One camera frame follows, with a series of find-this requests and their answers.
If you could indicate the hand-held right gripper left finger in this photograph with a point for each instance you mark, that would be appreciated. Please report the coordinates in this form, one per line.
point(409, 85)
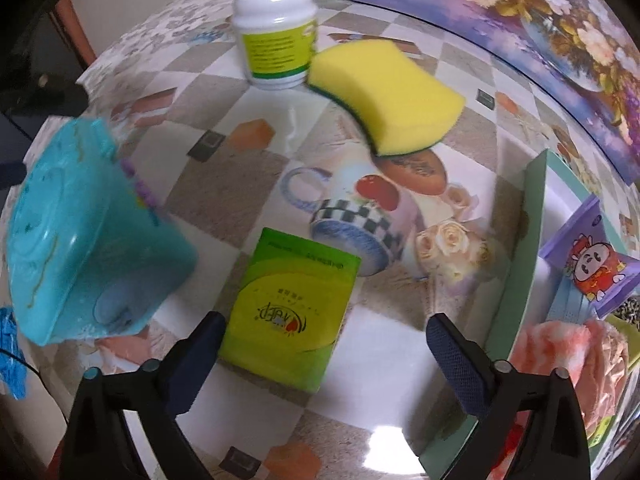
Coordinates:
point(195, 360)

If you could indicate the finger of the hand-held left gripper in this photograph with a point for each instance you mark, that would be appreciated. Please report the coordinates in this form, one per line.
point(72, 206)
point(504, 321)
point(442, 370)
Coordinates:
point(55, 97)

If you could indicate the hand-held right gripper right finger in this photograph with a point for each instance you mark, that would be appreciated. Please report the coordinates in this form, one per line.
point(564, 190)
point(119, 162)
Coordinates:
point(460, 360)

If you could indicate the green tissue packet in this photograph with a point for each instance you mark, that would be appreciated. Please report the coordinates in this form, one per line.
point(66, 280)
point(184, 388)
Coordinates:
point(285, 310)

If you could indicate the pink and white cloth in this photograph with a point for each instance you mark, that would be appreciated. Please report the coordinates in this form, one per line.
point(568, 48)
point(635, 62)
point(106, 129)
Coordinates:
point(565, 355)

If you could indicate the blue face mask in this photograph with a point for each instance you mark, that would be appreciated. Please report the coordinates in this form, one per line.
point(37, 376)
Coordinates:
point(565, 305)

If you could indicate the teal-rimmed white tray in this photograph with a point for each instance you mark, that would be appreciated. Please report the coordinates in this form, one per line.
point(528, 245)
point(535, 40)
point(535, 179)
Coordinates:
point(532, 240)

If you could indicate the teal round plastic container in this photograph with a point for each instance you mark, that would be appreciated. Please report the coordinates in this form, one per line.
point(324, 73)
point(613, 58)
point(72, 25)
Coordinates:
point(75, 240)

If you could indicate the purple wipes packet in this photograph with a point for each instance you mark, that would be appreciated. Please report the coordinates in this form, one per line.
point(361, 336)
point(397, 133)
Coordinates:
point(590, 260)

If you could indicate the leopard print scrunchie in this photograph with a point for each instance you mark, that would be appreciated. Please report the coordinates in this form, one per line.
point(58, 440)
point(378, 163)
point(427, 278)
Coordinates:
point(630, 310)

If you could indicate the blue plastic bag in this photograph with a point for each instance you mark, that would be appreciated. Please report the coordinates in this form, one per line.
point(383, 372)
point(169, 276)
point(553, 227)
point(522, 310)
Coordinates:
point(10, 350)

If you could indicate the checkered printed tablecloth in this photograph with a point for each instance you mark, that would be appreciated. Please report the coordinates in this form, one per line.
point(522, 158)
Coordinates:
point(250, 180)

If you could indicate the white plastic bottle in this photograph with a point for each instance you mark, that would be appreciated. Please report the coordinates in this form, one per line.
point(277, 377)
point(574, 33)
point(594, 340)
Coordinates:
point(270, 15)

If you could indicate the yellow sponge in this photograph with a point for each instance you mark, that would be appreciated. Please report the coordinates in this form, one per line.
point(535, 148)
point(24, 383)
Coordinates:
point(390, 90)

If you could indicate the floral painting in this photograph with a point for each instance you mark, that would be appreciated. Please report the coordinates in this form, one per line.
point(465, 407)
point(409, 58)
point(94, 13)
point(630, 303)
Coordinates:
point(550, 20)

